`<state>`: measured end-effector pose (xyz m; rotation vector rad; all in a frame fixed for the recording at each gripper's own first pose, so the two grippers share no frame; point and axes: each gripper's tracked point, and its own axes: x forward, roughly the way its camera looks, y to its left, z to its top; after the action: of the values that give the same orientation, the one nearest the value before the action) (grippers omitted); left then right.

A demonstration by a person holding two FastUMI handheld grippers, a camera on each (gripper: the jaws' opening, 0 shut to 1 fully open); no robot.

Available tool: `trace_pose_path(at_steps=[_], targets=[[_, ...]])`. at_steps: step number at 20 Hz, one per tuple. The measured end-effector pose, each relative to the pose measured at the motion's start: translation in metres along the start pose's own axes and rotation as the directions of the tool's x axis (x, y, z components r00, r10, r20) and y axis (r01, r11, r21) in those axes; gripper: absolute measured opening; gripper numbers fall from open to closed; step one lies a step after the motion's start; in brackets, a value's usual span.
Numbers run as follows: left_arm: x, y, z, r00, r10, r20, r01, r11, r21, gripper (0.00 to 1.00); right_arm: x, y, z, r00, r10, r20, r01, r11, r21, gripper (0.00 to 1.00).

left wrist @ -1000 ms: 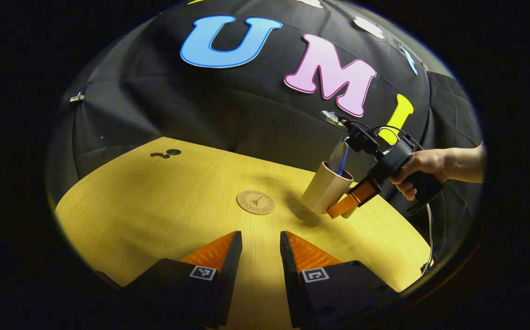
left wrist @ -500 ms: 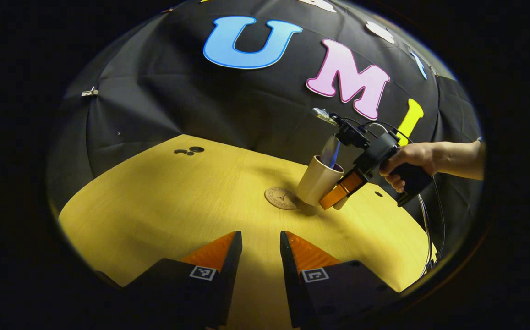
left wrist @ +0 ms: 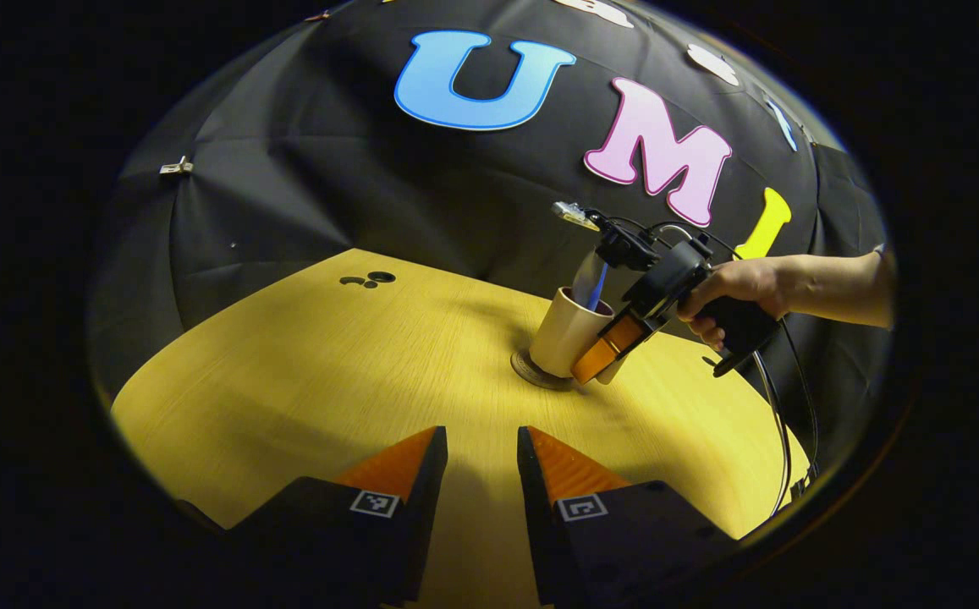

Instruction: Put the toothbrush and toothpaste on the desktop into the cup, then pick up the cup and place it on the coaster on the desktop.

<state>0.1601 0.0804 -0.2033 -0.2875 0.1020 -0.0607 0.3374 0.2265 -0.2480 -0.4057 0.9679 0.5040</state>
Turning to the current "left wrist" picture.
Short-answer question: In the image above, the black cable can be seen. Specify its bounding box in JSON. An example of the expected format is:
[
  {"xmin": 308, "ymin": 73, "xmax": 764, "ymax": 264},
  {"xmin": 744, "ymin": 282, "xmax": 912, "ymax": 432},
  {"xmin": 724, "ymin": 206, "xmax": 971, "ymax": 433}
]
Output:
[{"xmin": 747, "ymin": 317, "xmax": 822, "ymax": 518}]

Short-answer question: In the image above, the white toothpaste tube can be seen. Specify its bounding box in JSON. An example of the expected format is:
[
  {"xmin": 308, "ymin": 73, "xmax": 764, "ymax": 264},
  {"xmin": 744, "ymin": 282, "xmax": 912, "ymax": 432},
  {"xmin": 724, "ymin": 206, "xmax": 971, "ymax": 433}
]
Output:
[{"xmin": 571, "ymin": 250, "xmax": 608, "ymax": 310}]

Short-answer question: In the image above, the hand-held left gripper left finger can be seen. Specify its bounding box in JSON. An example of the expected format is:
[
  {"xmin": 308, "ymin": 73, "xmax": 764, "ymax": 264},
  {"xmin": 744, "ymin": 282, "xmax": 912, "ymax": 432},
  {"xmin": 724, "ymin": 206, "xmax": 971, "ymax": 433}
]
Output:
[{"xmin": 174, "ymin": 425, "xmax": 449, "ymax": 606}]

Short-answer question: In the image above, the round brown coaster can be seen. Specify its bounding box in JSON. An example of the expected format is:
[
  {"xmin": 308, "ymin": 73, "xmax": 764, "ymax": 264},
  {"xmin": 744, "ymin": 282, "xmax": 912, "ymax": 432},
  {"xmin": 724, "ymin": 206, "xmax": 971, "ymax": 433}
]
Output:
[{"xmin": 510, "ymin": 348, "xmax": 579, "ymax": 392}]

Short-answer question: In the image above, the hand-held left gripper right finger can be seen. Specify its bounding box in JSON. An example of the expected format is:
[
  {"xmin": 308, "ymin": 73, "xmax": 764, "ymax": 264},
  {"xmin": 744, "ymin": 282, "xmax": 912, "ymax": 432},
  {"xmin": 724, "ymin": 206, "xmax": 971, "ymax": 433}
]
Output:
[{"xmin": 516, "ymin": 425, "xmax": 740, "ymax": 606}]

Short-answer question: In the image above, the black backdrop cloth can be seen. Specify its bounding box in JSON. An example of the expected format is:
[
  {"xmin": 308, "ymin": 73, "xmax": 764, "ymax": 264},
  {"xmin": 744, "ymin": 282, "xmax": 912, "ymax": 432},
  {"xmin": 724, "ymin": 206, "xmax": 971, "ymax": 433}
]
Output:
[{"xmin": 87, "ymin": 0, "xmax": 892, "ymax": 475}]

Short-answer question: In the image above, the beige cup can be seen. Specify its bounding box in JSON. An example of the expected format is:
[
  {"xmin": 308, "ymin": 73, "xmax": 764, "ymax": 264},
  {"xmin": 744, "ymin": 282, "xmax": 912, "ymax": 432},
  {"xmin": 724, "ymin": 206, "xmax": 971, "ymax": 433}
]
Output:
[{"xmin": 529, "ymin": 288, "xmax": 634, "ymax": 386}]

